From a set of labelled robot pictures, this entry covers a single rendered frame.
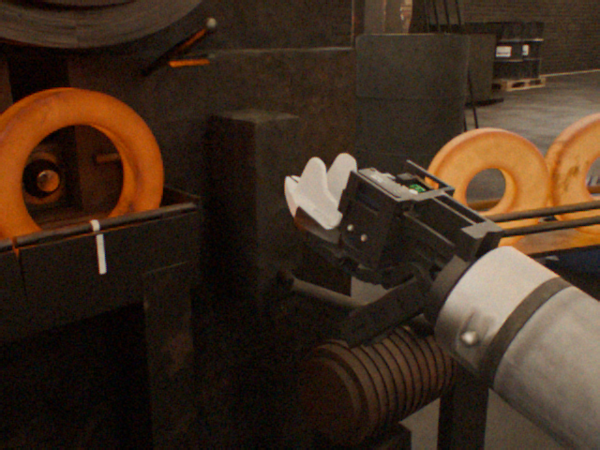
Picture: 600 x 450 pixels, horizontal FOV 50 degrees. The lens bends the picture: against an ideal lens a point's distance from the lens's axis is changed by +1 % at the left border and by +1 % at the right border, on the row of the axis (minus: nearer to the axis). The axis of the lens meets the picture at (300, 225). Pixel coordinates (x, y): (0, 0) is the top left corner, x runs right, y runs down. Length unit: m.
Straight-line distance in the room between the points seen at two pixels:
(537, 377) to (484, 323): 0.05
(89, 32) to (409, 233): 0.35
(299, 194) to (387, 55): 2.71
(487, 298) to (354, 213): 0.13
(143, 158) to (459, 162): 0.37
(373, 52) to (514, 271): 2.89
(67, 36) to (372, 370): 0.48
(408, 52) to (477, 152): 2.44
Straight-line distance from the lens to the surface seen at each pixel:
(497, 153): 0.82
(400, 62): 3.24
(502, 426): 1.67
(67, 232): 0.66
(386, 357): 0.80
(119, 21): 0.66
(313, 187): 0.55
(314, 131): 0.95
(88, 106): 0.67
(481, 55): 8.63
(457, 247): 0.47
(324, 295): 0.78
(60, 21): 0.64
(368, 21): 5.06
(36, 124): 0.65
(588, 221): 0.87
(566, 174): 0.86
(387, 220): 0.48
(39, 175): 0.76
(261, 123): 0.75
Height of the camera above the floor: 0.90
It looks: 17 degrees down
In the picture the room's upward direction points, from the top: straight up
